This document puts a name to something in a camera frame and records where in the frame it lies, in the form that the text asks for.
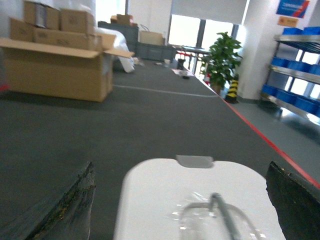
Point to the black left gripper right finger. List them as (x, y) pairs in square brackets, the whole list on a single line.
[(296, 201)]

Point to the white plastic box lid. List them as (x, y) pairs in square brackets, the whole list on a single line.
[(195, 198)]

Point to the green potted plant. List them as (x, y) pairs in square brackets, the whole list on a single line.
[(220, 62)]

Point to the steel shelf with blue bins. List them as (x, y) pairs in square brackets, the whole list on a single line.
[(282, 73)]

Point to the large open cardboard box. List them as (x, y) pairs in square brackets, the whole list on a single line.
[(57, 71)]

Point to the yellow black striped cone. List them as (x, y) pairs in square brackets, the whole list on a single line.
[(232, 94)]

